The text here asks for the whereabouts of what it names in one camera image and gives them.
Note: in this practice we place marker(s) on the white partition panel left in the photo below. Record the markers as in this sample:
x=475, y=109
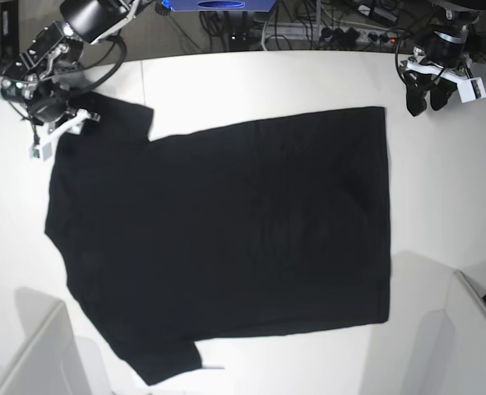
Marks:
x=48, y=361

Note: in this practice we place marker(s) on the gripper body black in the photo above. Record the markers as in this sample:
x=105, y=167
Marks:
x=461, y=72
x=50, y=112

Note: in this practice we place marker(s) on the white partition panel right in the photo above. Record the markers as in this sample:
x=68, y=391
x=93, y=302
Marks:
x=466, y=373

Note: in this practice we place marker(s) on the blue box with oval logo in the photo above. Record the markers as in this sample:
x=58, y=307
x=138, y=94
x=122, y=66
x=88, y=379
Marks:
x=220, y=5

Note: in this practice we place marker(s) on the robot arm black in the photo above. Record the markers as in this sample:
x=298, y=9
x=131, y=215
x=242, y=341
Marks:
x=439, y=65
x=36, y=79

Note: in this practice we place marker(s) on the black T-shirt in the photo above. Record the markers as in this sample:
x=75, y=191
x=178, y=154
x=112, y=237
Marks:
x=267, y=228

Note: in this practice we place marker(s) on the white power strip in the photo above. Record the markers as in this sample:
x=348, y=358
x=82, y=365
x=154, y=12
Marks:
x=343, y=35

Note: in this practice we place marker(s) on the white partition panel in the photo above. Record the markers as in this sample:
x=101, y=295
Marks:
x=48, y=361
x=466, y=373

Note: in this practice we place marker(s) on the black flat box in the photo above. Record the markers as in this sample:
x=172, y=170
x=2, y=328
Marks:
x=9, y=28

